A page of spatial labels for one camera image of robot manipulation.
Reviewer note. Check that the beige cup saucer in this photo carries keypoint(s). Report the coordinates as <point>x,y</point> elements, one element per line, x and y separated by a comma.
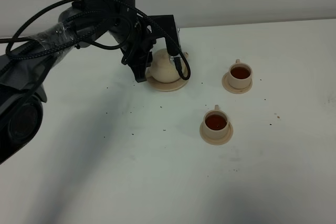
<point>230,89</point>
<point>213,137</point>

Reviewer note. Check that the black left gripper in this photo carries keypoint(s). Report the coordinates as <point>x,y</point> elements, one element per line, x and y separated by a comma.
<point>132,33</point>

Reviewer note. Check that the beige teapot saucer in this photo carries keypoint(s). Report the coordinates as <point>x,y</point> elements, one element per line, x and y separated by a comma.
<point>163,86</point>

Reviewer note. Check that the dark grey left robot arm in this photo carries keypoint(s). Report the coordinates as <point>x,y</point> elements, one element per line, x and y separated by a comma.
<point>27,61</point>

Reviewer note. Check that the beige teacup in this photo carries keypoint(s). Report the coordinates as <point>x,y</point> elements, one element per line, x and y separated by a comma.
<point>239,75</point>
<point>215,124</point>

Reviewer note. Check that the beige near teacup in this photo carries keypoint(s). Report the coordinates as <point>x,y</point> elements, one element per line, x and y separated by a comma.
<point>215,124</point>

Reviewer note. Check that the beige near cup saucer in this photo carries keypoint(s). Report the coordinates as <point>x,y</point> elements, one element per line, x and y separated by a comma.
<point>213,137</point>

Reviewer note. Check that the beige far teacup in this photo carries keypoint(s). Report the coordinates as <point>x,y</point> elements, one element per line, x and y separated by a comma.
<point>239,75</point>

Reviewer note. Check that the beige ceramic teapot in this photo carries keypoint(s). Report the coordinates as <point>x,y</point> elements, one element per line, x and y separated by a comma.
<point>162,68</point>

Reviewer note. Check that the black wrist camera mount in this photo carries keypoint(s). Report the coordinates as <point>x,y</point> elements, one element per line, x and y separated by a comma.
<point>164,26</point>

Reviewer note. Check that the beige far cup saucer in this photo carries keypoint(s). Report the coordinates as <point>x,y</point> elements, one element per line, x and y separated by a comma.
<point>230,89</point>

